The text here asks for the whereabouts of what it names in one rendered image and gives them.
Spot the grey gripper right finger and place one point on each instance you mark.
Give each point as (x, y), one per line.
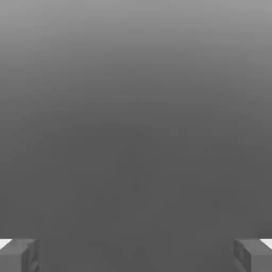
(255, 258)

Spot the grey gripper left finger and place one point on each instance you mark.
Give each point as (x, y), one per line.
(17, 257)

